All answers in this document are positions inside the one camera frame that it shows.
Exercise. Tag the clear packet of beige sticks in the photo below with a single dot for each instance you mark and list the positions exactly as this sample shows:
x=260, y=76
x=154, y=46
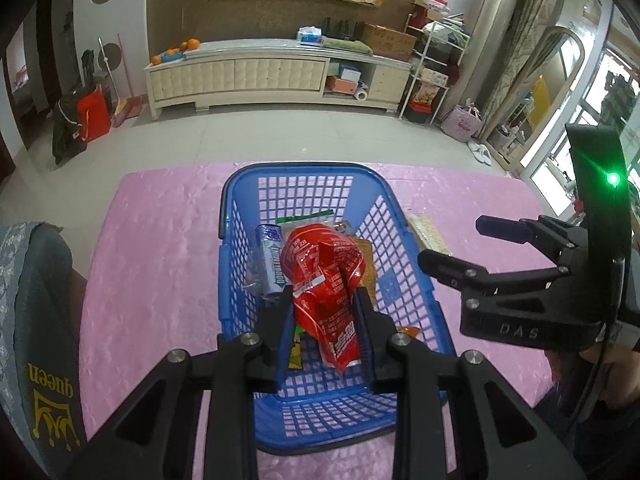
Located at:
x=427, y=235

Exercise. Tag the row of dark bottles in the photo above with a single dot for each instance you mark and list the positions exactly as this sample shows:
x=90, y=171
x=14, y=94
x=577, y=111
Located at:
x=342, y=26

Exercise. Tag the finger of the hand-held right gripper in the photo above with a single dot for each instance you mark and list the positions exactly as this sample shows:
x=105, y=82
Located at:
x=505, y=227
x=450, y=266

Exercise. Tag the cartoon print box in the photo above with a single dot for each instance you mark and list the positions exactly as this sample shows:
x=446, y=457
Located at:
x=427, y=95

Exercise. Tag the cracker packet with green end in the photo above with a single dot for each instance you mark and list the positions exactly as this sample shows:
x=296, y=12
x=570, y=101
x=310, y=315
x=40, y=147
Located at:
x=305, y=219

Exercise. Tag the white slipper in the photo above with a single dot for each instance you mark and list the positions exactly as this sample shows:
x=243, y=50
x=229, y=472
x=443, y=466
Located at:
x=474, y=149
x=484, y=154

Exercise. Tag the beige patterned curtain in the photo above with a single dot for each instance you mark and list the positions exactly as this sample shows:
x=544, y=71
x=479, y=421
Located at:
x=530, y=35

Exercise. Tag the blue plastic basket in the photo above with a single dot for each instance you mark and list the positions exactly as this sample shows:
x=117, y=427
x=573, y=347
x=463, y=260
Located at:
x=300, y=166

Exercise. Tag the wooden arched frame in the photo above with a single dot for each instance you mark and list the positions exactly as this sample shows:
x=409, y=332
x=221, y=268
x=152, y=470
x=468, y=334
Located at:
x=580, y=50

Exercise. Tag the red snack packet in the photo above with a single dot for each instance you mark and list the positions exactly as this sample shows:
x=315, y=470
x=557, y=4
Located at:
x=325, y=285

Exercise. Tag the orange box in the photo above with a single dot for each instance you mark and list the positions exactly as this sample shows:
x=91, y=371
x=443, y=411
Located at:
x=342, y=86

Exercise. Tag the pink tablecloth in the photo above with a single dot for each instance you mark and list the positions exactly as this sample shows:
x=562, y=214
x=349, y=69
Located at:
x=150, y=260

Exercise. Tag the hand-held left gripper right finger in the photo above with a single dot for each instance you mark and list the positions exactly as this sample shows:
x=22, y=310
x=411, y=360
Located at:
x=364, y=345

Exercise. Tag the glass sliding door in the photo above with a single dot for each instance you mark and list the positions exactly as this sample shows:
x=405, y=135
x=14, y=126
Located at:
x=592, y=60

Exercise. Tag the hanging clothes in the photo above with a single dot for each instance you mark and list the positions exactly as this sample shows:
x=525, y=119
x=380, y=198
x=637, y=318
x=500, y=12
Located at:
x=617, y=95

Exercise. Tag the grey embroidered chair cover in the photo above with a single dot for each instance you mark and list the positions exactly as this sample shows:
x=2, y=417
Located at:
x=35, y=310

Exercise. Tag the dark wooden door frame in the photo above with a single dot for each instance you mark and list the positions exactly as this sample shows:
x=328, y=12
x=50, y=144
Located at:
x=45, y=60

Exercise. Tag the light blue box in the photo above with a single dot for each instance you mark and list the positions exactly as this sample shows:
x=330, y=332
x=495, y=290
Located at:
x=347, y=72

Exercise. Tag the red black box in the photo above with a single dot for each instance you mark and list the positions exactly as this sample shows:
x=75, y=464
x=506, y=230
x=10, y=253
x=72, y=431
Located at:
x=419, y=112

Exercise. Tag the black bag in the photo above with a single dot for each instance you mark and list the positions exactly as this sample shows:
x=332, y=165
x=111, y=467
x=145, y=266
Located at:
x=67, y=127

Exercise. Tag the white paper roll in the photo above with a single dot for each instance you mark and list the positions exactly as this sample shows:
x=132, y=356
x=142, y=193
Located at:
x=361, y=94

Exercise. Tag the small yellow hanging cloth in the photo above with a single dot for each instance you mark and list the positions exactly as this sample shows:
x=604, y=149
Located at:
x=540, y=95

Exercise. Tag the brown round wall disc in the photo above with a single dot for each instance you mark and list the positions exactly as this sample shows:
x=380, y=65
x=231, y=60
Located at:
x=114, y=56

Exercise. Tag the red bag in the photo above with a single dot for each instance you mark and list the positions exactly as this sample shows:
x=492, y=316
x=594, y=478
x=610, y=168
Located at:
x=92, y=112

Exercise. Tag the blue white tissue box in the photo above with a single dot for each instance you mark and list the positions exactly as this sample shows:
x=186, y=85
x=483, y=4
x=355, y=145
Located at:
x=308, y=35

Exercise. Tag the tall standing air conditioner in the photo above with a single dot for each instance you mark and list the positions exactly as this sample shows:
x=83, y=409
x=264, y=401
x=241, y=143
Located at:
x=492, y=25

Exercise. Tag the pink broom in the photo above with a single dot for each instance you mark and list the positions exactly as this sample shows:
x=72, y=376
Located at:
x=125, y=113

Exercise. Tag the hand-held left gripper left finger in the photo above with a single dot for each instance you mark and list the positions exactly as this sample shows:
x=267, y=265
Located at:
x=286, y=330

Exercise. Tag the green folded cloth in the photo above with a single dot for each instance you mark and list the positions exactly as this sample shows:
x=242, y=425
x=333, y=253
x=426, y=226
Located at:
x=346, y=45

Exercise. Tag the white metal shelf rack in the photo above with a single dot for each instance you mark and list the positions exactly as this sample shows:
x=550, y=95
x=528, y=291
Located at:
x=430, y=65

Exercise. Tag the blue white stick packet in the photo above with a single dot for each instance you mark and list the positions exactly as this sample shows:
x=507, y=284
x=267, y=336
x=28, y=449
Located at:
x=270, y=260

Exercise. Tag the cream tv cabinet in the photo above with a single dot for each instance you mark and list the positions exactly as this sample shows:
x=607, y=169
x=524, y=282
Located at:
x=250, y=75

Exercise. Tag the pink tote bag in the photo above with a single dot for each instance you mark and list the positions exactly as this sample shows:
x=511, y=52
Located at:
x=462, y=122

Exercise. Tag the brown cardboard box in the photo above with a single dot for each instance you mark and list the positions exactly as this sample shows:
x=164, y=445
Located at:
x=389, y=40

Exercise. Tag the person's right hand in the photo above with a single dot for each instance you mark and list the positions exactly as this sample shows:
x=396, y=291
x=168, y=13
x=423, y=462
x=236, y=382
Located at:
x=625, y=365

